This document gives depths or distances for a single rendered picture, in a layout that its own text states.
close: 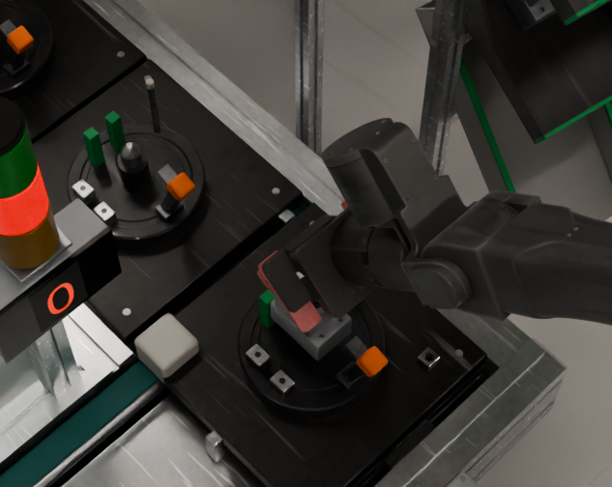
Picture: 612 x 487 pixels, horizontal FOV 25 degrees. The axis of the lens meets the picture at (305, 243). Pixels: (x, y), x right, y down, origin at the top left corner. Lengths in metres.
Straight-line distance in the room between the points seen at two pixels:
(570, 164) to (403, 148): 0.45
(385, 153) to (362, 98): 0.68
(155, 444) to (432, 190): 0.50
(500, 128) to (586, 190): 0.12
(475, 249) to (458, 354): 0.45
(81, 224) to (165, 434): 0.33
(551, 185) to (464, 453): 0.28
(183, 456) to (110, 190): 0.28
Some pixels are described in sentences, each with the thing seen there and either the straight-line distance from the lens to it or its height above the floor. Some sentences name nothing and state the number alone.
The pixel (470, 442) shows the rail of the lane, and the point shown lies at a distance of 1.34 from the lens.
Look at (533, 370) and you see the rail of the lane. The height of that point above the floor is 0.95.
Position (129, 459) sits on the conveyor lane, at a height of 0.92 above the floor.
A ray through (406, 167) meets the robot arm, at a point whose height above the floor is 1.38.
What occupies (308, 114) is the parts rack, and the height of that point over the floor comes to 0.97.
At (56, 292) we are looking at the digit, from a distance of 1.12.
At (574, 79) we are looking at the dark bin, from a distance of 1.25.
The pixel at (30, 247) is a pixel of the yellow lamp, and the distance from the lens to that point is 1.06.
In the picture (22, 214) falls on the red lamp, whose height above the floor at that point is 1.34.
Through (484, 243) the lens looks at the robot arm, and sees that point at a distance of 0.92.
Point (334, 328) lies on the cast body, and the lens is 1.27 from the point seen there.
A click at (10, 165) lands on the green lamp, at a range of 0.97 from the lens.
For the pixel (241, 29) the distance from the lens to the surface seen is 1.71.
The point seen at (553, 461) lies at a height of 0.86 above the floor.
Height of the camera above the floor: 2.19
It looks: 60 degrees down
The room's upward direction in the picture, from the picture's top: straight up
